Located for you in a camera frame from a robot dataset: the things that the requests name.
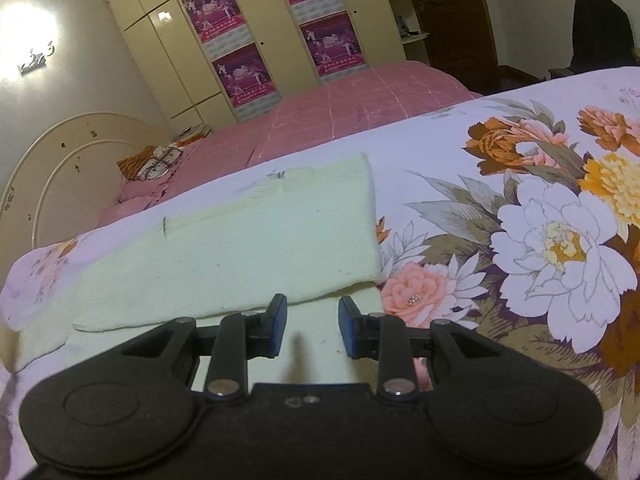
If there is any dark wooden door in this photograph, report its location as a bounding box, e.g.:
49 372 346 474
412 0 499 94

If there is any cream wardrobe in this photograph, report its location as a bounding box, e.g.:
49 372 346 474
106 0 405 129

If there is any lower right pink poster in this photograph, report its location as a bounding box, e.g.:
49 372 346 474
300 12 367 82

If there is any pale green cloth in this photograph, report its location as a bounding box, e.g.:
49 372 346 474
16 155 382 386

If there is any wall lamp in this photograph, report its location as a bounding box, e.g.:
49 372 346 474
17 41 55 76

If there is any upper left pink poster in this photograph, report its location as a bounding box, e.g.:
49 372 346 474
181 0 245 44

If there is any lower left pink poster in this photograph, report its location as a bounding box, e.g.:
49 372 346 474
213 44 276 108

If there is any orange patterned pillow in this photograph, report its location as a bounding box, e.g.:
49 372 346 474
117 145 183 181

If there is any black chair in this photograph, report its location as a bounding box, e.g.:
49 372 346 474
549 0 639 79

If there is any cream corner shelf unit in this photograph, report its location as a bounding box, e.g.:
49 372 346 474
388 0 430 65

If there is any pink checked bed cover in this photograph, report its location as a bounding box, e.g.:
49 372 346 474
98 61 481 226

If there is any lilac floral bed sheet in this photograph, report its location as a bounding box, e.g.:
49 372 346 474
3 68 639 479

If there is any cream arched headboard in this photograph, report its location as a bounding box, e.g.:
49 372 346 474
1 113 170 273

